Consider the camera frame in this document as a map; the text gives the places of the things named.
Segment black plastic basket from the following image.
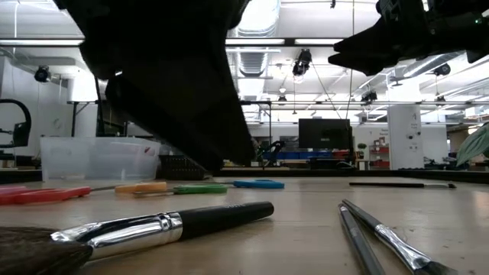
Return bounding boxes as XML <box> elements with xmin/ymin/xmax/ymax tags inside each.
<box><xmin>158</xmin><ymin>154</ymin><xmax>209</xmax><ymax>181</ymax></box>

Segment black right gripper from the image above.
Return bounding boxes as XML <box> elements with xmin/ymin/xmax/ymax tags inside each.
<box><xmin>327</xmin><ymin>0</ymin><xmax>435</xmax><ymax>76</ymax></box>

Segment thin black brush silver ferrule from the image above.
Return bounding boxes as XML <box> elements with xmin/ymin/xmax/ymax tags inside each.
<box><xmin>348</xmin><ymin>182</ymin><xmax>458</xmax><ymax>189</ymax></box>

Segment orange scissors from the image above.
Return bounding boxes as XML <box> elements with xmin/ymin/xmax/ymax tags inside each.
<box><xmin>90</xmin><ymin>181</ymin><xmax>168</xmax><ymax>196</ymax></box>

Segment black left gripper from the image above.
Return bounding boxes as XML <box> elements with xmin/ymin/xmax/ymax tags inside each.
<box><xmin>53</xmin><ymin>0</ymin><xmax>256</xmax><ymax>171</ymax></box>

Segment blue scissors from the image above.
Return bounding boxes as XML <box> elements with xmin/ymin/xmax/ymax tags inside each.
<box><xmin>213</xmin><ymin>179</ymin><xmax>286</xmax><ymax>190</ymax></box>

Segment black aluminium rig frame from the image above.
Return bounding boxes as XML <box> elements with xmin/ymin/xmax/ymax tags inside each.
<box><xmin>0</xmin><ymin>37</ymin><xmax>489</xmax><ymax>184</ymax></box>

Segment silver ventilation duct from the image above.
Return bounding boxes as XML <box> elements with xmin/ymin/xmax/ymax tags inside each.
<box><xmin>232</xmin><ymin>0</ymin><xmax>282</xmax><ymax>77</ymax></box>

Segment white column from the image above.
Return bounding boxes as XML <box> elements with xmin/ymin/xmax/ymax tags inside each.
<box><xmin>387</xmin><ymin>105</ymin><xmax>423</xmax><ymax>171</ymax></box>

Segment blue storage bins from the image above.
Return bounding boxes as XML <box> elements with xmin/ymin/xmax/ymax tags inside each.
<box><xmin>263</xmin><ymin>151</ymin><xmax>333</xmax><ymax>160</ymax></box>

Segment large black silver-ferrule brush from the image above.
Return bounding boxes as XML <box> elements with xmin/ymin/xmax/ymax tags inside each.
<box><xmin>0</xmin><ymin>201</ymin><xmax>275</xmax><ymax>275</ymax></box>

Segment red storage shelf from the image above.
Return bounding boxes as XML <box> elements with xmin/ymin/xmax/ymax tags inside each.
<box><xmin>368</xmin><ymin>137</ymin><xmax>390</xmax><ymax>169</ymax></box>

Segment green scissors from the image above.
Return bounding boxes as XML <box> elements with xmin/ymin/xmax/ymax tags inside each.
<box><xmin>131</xmin><ymin>184</ymin><xmax>229</xmax><ymax>198</ymax></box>

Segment dark brush long silver ferrule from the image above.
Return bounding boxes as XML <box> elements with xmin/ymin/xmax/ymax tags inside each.
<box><xmin>342</xmin><ymin>199</ymin><xmax>459</xmax><ymax>275</ymax></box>

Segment red scissors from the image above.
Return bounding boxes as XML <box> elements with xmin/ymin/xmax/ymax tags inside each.
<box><xmin>0</xmin><ymin>186</ymin><xmax>92</xmax><ymax>205</ymax></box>

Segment small black monitor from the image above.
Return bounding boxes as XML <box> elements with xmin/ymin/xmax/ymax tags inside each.
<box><xmin>12</xmin><ymin>121</ymin><xmax>32</xmax><ymax>148</ymax></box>

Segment green striped potted plant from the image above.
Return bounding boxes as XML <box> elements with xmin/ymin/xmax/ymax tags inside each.
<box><xmin>456</xmin><ymin>122</ymin><xmax>489</xmax><ymax>167</ymax></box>

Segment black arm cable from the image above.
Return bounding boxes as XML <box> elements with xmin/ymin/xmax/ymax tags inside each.
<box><xmin>93</xmin><ymin>74</ymin><xmax>104</xmax><ymax>137</ymax></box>

